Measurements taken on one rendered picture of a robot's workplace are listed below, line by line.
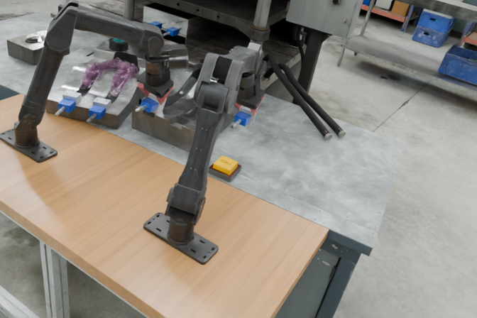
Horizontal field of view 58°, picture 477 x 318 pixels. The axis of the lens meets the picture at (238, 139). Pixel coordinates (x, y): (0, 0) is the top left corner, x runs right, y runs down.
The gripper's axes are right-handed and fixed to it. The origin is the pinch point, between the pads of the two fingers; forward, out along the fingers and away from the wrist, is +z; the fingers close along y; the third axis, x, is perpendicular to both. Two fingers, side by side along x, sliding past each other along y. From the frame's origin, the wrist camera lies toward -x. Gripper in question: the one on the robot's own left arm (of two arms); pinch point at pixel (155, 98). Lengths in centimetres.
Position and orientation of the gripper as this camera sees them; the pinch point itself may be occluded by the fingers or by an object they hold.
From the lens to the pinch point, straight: 147.2
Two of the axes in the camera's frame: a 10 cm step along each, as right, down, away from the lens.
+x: -5.2, 6.6, -5.4
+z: -1.4, 5.6, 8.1
